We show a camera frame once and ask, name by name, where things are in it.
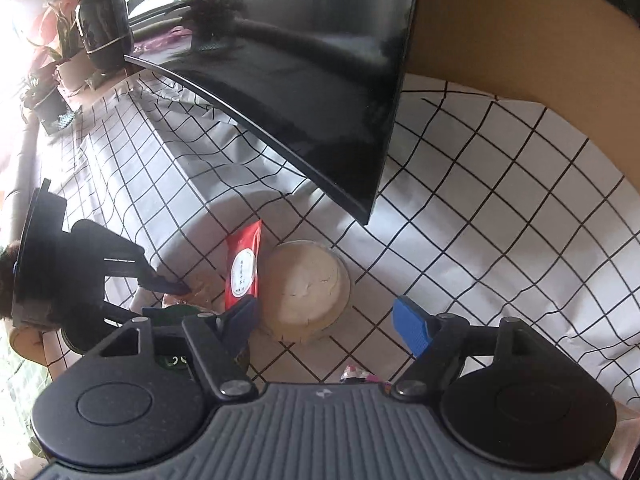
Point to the black speaker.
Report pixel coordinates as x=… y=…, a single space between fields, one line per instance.
x=102 y=25

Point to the potted plant white pot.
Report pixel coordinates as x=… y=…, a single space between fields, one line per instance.
x=72 y=72

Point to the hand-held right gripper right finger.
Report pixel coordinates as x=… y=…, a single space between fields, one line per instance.
x=412 y=327

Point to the clear plastic jar cream lid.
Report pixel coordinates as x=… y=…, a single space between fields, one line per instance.
x=305 y=290

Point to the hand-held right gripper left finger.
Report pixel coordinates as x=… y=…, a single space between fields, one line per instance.
x=242 y=317

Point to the glass jar green label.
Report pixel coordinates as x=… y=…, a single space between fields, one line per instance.
x=172 y=310

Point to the red packet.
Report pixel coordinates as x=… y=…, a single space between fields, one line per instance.
x=242 y=265

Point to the black curved monitor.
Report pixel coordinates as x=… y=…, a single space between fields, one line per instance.
x=300 y=85

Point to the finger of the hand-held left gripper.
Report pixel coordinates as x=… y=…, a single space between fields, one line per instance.
x=152 y=312
x=170 y=287

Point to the white grid tablecloth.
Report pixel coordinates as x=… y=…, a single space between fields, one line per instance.
x=475 y=210

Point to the potted plant dark pot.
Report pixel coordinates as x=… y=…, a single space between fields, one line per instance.
x=52 y=107

